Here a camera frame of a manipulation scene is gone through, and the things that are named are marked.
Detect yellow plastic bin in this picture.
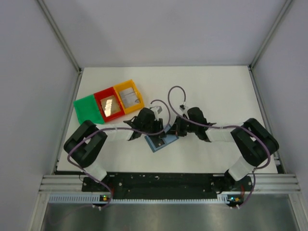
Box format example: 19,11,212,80
113,79,144,115

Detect green plastic bin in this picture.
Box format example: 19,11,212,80
73,94,104,124

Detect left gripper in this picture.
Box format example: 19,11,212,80
141,117,166,139

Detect white cable duct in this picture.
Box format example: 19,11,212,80
48,193,244,205

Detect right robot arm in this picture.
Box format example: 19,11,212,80
167,107,279,193

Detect blue leather card holder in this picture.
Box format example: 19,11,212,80
145,135,179,153

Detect gold cards in red bin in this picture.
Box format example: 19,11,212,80
101,95,120,117

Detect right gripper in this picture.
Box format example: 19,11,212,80
166,115,198,137

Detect red plastic bin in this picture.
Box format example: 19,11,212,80
94,87,125,123

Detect black credit card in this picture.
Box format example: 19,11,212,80
154,139,165,149

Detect silver cards in yellow bin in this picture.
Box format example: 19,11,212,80
119,88,140,108

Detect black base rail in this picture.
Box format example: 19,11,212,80
81,172,252,200

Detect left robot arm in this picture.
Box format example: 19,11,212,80
64,106,166,191

